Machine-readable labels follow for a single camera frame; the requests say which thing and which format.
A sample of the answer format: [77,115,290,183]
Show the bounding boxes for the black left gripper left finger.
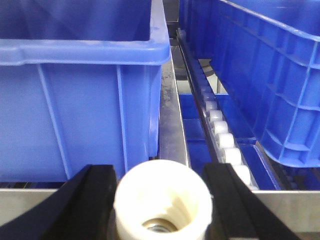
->
[0,165,117,240]

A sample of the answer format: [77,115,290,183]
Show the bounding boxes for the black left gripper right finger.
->
[203,163,299,240]

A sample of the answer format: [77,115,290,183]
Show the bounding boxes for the white plastic valve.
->
[113,159,213,240]

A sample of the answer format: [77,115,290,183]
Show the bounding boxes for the blue lower shelf box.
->
[179,93,281,190]

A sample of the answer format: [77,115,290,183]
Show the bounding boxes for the blue shelf box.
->
[0,0,171,182]
[179,93,281,190]
[179,0,320,168]

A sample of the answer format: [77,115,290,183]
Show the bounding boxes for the steel shelf front beam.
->
[0,188,320,240]

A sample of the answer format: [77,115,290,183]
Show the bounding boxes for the blue shelf box left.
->
[0,0,171,182]

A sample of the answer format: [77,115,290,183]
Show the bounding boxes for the blue shelf box right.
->
[179,0,320,168]

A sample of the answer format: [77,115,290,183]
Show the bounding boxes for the white roller track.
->
[177,29,259,191]

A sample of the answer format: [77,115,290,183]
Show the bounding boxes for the steel shelf divider rail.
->
[157,0,191,168]

